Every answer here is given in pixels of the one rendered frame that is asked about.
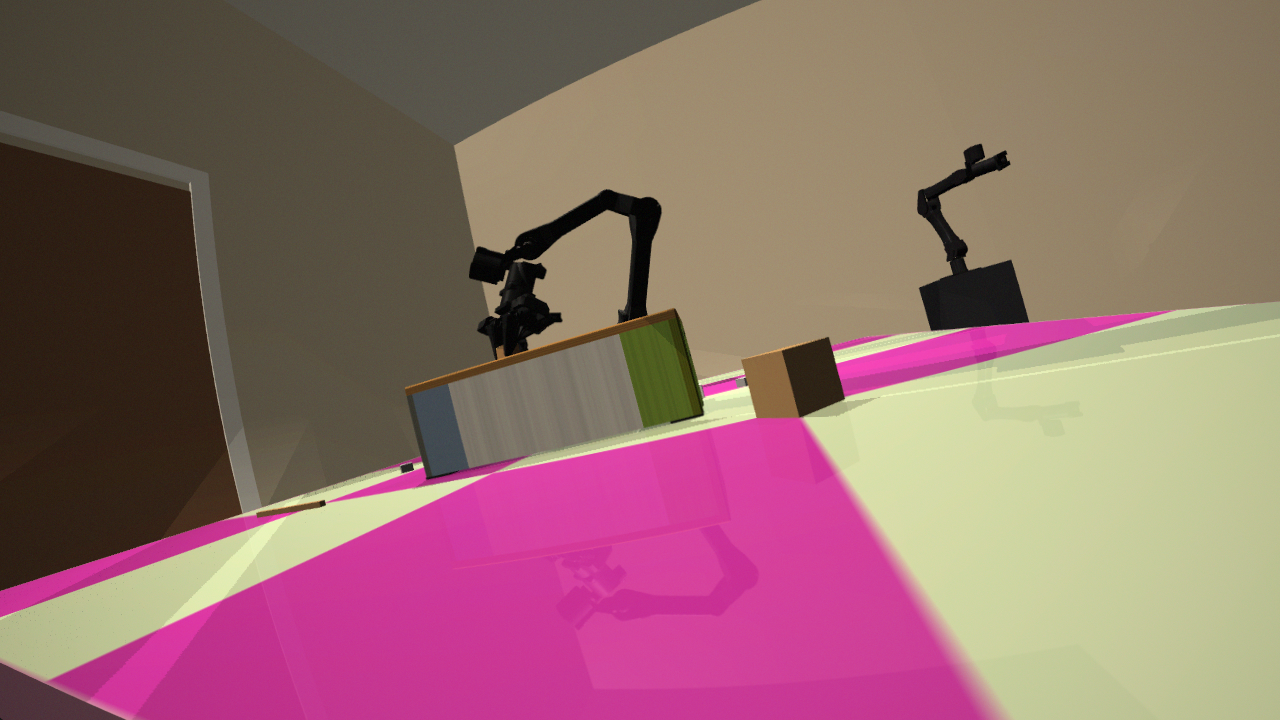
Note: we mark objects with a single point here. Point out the dark brown flat bar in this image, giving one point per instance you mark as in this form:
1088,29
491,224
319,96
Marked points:
293,508

